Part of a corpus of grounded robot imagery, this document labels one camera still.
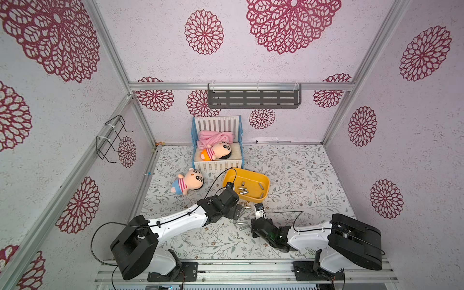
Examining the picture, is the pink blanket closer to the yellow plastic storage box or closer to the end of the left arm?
the yellow plastic storage box

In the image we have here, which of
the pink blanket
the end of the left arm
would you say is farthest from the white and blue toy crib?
the end of the left arm

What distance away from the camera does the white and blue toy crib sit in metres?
1.02

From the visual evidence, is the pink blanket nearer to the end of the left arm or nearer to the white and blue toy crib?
the white and blue toy crib

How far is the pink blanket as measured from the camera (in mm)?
1085

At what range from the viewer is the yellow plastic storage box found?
966 millimetres

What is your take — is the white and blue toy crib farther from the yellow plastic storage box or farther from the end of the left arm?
the end of the left arm
